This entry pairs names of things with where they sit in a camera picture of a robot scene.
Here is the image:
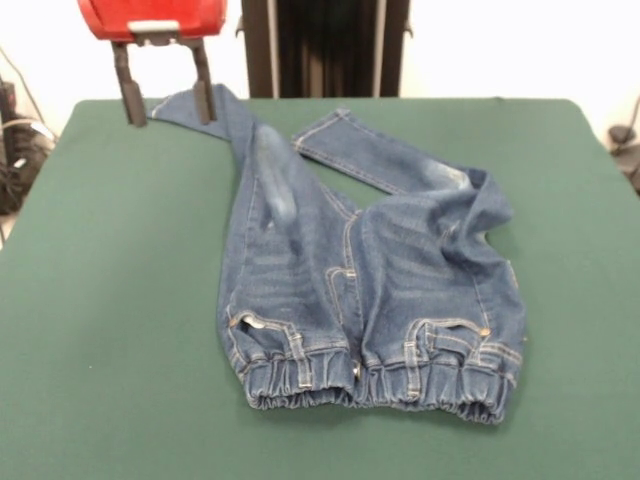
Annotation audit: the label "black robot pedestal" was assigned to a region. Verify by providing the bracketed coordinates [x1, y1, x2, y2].
[234, 0, 415, 99]

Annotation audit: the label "dark green tablecloth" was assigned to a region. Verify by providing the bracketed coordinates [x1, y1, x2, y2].
[0, 97, 640, 480]

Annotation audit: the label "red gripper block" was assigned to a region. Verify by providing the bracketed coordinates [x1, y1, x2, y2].
[75, 0, 229, 126]

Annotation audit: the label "blue denim jeans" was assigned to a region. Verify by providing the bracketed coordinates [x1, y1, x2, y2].
[149, 83, 526, 426]

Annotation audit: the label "black cable bundle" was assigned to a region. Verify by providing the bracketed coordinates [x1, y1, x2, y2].
[0, 77, 57, 217]

